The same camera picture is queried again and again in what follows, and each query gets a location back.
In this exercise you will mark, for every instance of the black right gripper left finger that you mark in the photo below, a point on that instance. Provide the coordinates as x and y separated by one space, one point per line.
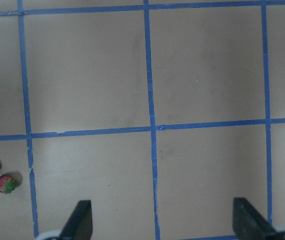
79 226

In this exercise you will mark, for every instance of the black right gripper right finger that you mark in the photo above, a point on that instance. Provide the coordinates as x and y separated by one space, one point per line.
248 223

